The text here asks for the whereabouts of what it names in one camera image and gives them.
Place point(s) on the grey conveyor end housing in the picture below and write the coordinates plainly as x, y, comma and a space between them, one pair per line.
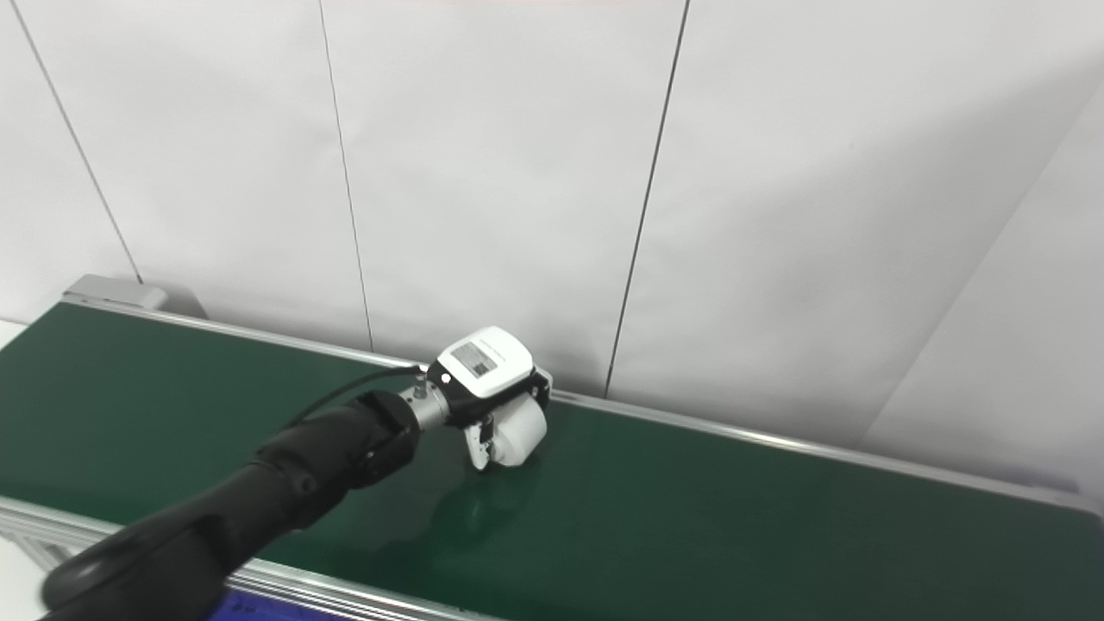
121, 295

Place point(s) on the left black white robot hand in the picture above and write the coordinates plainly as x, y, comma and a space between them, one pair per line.
483, 362

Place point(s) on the white cylindrical plastic part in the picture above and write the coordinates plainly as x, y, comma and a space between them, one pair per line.
517, 431

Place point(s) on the blue plastic bin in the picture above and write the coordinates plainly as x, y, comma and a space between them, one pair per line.
259, 608

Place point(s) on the green conveyor belt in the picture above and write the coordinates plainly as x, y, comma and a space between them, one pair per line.
733, 526

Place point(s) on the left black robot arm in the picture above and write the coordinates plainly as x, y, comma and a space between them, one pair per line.
259, 492

